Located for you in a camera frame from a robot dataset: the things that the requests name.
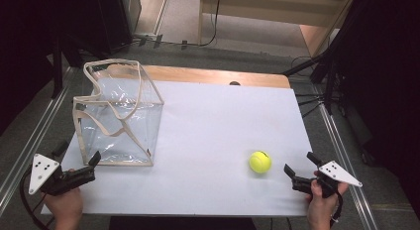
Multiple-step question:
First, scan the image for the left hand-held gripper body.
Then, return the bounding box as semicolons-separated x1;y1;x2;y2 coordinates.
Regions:
28;153;97;196

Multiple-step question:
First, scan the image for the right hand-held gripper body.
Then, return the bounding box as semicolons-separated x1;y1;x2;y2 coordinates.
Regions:
291;160;364;198

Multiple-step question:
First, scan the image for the yellow tennis ball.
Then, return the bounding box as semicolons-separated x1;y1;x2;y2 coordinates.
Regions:
249;150;272;174

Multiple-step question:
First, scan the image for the clear bag with beige trim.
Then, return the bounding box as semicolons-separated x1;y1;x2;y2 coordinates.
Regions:
71;58;165;168

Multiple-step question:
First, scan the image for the person's right hand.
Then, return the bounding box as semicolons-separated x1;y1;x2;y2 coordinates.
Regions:
305;170;350;230

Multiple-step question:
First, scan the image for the person's left hand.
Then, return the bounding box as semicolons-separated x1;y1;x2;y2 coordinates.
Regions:
44;169;84;230

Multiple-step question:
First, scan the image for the black stand leg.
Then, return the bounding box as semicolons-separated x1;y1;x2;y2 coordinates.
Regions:
49;35;67;99

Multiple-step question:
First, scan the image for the white table cover sheet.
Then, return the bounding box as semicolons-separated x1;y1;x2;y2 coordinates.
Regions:
40;78;314;218

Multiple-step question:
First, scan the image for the black tripod stand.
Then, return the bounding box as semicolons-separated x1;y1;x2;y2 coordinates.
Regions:
281;31;353;119

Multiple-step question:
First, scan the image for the wooden table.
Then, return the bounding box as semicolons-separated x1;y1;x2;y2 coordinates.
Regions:
97;63;292;90

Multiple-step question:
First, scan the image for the metal floor rail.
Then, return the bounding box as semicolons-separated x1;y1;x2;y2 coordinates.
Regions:
0;66;74;218
311;84;380;230

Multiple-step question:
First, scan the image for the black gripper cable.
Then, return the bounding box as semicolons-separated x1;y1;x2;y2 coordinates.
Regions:
19;172;53;230
330;190;345;228

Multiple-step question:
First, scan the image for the black floor cable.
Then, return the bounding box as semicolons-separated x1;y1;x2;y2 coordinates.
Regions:
132;0;223;49

